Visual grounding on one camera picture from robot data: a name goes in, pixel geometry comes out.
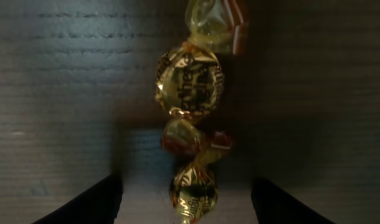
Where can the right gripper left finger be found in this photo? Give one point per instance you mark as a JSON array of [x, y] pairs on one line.
[[96, 205]]

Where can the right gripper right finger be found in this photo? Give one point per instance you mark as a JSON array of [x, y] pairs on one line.
[[277, 208]]

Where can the gold wrapped candy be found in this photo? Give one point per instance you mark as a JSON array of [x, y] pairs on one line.
[[190, 84], [193, 189]]

